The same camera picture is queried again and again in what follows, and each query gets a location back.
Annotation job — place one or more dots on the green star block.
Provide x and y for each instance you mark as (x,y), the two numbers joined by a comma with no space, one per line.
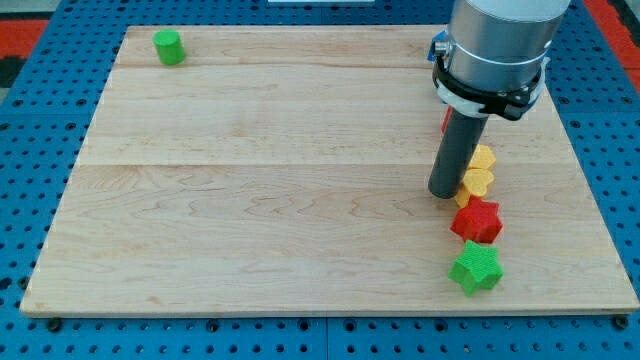
(476,268)

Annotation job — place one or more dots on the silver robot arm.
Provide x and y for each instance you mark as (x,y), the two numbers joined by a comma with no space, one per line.
(498,45)

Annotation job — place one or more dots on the red cylinder block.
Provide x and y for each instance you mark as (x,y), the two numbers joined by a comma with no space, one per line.
(446,118)

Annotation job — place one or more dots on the yellow hexagon block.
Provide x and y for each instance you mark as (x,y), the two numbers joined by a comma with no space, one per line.
(482,158)

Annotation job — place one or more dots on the wooden board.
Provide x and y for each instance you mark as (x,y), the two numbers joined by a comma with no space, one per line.
(282,171)

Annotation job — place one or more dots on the green cylinder block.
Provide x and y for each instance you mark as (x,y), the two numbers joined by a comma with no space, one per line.
(169,47)

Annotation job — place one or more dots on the red star block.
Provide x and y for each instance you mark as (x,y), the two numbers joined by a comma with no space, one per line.
(478,221)

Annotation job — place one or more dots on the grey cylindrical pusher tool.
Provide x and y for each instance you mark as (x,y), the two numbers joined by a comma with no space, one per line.
(460,139)

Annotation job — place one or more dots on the yellow heart block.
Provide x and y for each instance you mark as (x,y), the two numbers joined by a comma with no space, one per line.
(475,183)

